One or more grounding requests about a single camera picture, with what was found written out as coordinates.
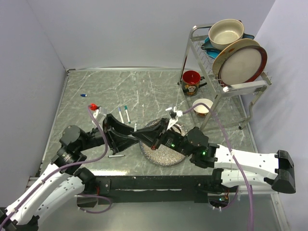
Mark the cream ceramic bowl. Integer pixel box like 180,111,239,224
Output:
208,19,244,51

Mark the speckled blue rim plate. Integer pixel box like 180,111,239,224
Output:
139,119,188,167

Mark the purple cable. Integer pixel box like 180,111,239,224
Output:
0,108,109,227
182,103,255,231

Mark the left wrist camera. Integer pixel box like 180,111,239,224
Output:
89,103,107,126

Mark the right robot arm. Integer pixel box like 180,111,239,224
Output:
131,118,296,194

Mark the red skull mug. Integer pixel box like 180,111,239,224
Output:
181,70,207,96

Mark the white pen teal tip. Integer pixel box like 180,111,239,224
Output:
124,105,131,124

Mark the black base frame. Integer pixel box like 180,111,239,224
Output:
72,168,241,209

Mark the beige plate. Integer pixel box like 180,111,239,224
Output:
212,38,260,78

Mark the white pen dark blue tip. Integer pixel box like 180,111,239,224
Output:
108,154,126,158

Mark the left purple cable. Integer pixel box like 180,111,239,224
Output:
0,108,109,227

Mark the metal dish rack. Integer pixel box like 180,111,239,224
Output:
178,24,271,130

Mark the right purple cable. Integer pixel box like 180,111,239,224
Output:
182,103,255,231

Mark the small white red bowl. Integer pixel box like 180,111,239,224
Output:
192,98,213,117

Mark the white pen light blue tip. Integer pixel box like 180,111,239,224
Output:
118,107,125,124

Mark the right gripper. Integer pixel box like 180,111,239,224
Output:
132,117,193,157

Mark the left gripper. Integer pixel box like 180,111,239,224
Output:
77,113,140,151

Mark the blue dish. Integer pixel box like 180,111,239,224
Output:
201,32,255,60

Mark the brown rim white plate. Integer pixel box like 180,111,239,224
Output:
218,45,268,87

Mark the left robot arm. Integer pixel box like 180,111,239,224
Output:
0,114,138,231

